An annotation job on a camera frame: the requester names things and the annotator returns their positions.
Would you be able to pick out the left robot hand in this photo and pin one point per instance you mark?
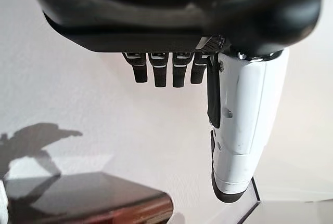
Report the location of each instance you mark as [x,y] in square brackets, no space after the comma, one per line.
[169,13]

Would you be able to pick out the brown glossy stool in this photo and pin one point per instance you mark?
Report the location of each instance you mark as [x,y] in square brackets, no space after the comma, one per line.
[91,198]

